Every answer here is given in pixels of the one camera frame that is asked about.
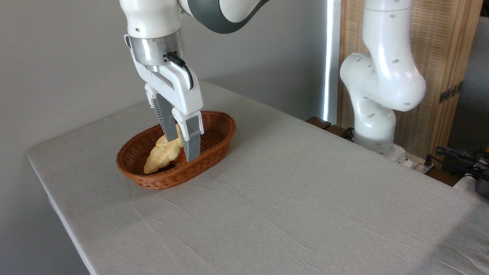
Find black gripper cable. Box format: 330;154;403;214
166;52;194;90

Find dark wooden block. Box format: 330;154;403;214
306;116;332;130
325;125;354;140

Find dark grey round container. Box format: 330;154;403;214
475;177;489;199

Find wooden rattan folding screen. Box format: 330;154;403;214
338;0;484;169

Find white power strip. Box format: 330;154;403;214
399;153;436;175

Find light grey tablecloth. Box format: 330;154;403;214
26;80;489;275

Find dark metal screen hinge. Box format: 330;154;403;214
439;81;464;104

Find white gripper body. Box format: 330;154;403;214
130;47;204;116

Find braided golden bread loaf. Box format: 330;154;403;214
144;124;184;175

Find black tangled cable bundle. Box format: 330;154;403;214
425;146;489;181

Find brown woven wicker basket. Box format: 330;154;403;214
116;110;236;190

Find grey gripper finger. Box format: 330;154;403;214
172;108;204;162
145;84;180;142

